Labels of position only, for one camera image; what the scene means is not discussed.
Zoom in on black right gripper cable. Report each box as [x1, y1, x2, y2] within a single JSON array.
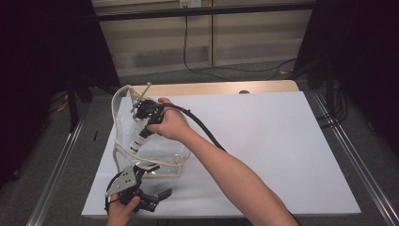
[[163, 103, 228, 153]]

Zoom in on person's left hand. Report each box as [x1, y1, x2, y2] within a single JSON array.
[[106, 193, 142, 226]]

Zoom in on person's right hand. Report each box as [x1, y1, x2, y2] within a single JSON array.
[[146, 97, 193, 142]]

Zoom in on black wall cable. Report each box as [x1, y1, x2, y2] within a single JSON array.
[[183, 13, 297, 82]]

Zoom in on black metal stand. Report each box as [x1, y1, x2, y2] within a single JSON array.
[[67, 73, 95, 133]]

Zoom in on black floor cables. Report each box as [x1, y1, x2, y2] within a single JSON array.
[[316, 79, 350, 127]]

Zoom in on wooden table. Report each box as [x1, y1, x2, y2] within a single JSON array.
[[130, 79, 300, 98]]

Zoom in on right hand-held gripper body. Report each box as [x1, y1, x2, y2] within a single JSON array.
[[130, 82, 166, 126]]

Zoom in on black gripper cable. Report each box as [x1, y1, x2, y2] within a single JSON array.
[[103, 175, 120, 217], [163, 103, 228, 153]]

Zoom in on metal floor rail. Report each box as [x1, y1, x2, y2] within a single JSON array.
[[26, 103, 92, 226], [310, 89, 399, 226]]

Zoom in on clear bag with cream trim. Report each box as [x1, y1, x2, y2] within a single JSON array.
[[108, 84, 192, 178]]

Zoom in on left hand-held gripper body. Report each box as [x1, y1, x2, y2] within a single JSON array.
[[104, 166, 159, 213]]

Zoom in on white wall outlet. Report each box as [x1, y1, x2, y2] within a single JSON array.
[[178, 0, 202, 8]]

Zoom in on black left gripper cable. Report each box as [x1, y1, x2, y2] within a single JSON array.
[[103, 175, 120, 217]]

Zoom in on black horizontal bar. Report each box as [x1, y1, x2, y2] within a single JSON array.
[[93, 2, 316, 23]]

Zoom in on black curtain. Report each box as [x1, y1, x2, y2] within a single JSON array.
[[0, 0, 121, 189], [293, 0, 399, 154]]

